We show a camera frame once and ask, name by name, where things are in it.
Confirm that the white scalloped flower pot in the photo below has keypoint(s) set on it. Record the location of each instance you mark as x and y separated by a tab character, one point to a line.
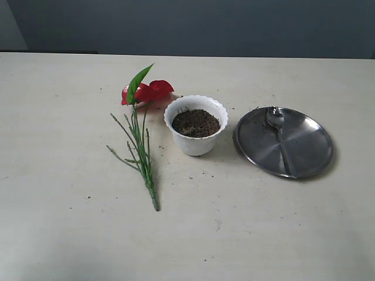
195	146

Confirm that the artificial red flower green stems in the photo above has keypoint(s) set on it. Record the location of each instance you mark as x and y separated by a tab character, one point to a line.
139	97

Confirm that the stainless steel spork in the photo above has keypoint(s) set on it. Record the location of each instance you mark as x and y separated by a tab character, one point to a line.
276	119

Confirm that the dark soil in pot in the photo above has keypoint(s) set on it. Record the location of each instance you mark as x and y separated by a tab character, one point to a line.
196	123

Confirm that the round stainless steel plate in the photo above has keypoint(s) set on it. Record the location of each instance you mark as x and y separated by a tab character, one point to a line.
308	144

